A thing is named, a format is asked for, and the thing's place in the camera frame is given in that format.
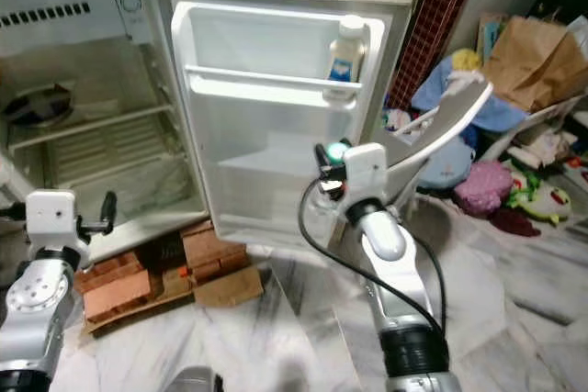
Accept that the clear bottle green cap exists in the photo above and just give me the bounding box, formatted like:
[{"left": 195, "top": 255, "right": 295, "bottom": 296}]
[{"left": 308, "top": 138, "right": 352, "bottom": 224}]

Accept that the white fridge door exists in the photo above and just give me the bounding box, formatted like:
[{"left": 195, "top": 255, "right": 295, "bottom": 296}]
[{"left": 151, "top": 0, "right": 420, "bottom": 252}]

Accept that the white bottle blue label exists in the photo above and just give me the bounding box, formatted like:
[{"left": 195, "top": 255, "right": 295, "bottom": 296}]
[{"left": 325, "top": 14, "right": 369, "bottom": 104}]

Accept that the blue round cushion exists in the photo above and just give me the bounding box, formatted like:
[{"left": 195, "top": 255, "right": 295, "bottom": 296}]
[{"left": 417, "top": 139, "right": 475, "bottom": 190}]

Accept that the blue cloth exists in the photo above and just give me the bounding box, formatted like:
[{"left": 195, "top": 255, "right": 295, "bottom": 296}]
[{"left": 411, "top": 52, "right": 530, "bottom": 133}]

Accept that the brown cardboard piece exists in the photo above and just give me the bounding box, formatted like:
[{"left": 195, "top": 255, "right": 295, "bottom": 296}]
[{"left": 192, "top": 265, "right": 265, "bottom": 309}]

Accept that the purple plush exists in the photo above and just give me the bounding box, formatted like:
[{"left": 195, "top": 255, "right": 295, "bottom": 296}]
[{"left": 452, "top": 160, "right": 514, "bottom": 218}]

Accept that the yellow plush toy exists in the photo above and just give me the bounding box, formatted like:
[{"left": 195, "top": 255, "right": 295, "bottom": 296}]
[{"left": 449, "top": 47, "right": 484, "bottom": 73}]

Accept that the grey robot leg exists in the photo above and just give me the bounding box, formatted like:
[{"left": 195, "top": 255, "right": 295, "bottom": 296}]
[{"left": 164, "top": 365, "right": 223, "bottom": 392}]

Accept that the green white toy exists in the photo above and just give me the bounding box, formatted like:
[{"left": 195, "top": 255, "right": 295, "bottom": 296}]
[{"left": 504, "top": 166, "right": 572, "bottom": 224}]

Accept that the brown paper bag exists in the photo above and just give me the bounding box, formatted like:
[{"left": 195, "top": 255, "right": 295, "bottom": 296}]
[{"left": 481, "top": 14, "right": 588, "bottom": 114}]

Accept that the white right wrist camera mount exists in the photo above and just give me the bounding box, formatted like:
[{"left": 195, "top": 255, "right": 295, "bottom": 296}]
[{"left": 342, "top": 141, "right": 388, "bottom": 203}]

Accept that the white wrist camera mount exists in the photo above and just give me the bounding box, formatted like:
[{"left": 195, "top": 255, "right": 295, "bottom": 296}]
[
  {"left": 25, "top": 189, "right": 77, "bottom": 247},
  {"left": 342, "top": 141, "right": 388, "bottom": 203}
]

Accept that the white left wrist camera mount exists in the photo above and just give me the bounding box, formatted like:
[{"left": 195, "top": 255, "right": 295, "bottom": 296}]
[{"left": 25, "top": 189, "right": 77, "bottom": 247}]

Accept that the white fridge wire shelf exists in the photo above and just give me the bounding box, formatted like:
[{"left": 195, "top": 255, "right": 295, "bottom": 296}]
[{"left": 7, "top": 104, "right": 180, "bottom": 189}]

